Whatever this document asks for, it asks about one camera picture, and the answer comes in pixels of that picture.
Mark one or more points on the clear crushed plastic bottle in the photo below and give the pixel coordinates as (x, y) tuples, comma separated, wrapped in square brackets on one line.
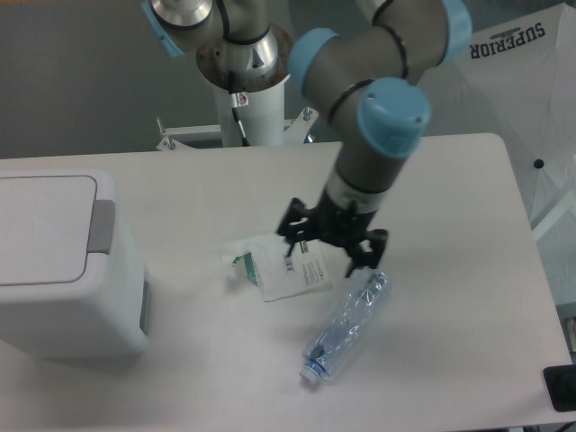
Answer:
[(366, 293)]

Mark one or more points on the white torn paper packet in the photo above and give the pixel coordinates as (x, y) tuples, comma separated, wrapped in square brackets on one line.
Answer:
[(278, 271)]

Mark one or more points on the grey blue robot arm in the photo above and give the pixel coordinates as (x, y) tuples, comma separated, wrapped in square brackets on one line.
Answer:
[(366, 87)]

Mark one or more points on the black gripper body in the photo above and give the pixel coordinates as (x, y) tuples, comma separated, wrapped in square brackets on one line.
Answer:
[(344, 228)]

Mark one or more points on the white superior umbrella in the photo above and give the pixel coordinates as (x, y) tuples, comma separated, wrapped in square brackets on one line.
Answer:
[(516, 80)]

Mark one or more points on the black device at table edge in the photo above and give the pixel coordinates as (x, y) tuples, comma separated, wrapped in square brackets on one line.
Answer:
[(560, 383)]

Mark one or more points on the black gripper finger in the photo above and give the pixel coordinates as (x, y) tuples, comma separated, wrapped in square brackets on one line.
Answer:
[(298, 224), (366, 250)]

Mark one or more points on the white metal base frame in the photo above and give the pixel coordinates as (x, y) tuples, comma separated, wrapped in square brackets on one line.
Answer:
[(296, 131)]

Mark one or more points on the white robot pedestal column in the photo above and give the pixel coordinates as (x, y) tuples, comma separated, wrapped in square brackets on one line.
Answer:
[(252, 117)]

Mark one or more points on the white push-lid trash can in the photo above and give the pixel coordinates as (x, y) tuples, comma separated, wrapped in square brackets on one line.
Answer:
[(74, 283)]

